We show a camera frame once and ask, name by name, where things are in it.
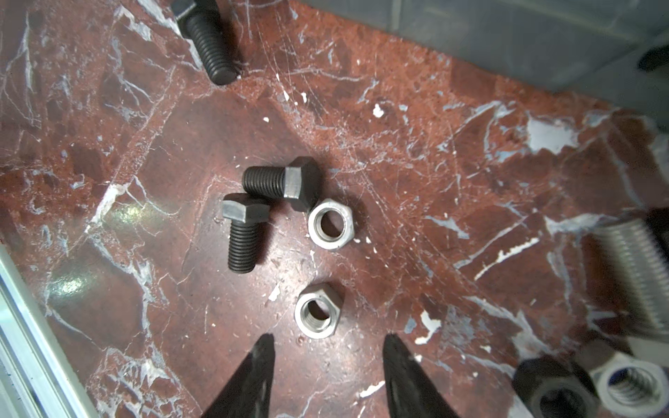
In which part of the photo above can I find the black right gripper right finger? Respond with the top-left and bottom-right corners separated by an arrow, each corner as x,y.
383,334 -> 457,417

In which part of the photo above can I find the black hex nut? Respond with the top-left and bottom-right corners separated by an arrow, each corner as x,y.
512,356 -> 599,418

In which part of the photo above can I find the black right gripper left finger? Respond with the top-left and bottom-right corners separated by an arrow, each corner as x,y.
202,334 -> 275,418

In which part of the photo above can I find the black hex bolt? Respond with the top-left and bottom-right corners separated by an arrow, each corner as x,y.
171,0 -> 239,85
242,156 -> 322,212

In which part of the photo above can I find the grey compartment organizer box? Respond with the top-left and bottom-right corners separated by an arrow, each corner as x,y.
314,1 -> 668,129

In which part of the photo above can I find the large silver bolt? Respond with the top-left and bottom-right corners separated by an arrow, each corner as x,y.
593,219 -> 668,367

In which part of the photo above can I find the black screw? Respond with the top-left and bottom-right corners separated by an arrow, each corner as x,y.
221,193 -> 271,273

